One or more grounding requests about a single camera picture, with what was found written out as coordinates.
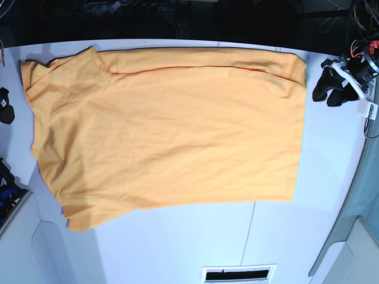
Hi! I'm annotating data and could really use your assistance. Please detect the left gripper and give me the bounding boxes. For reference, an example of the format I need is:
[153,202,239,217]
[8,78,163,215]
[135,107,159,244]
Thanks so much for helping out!
[312,53,378,107]

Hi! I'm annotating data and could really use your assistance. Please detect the yellow t-shirt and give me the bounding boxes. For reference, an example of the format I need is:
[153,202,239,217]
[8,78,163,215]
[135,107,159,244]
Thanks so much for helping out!
[20,47,307,231]

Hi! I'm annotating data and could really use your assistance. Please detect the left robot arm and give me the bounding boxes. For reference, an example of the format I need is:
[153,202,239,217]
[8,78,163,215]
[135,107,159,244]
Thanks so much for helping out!
[312,1,378,107]

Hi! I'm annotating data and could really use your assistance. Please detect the black blue clutter pile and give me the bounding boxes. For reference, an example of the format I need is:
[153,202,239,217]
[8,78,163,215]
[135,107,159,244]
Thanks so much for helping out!
[0,158,28,225]

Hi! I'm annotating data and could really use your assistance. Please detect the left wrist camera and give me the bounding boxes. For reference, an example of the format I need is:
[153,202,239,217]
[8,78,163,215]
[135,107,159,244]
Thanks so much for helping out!
[357,100,378,120]

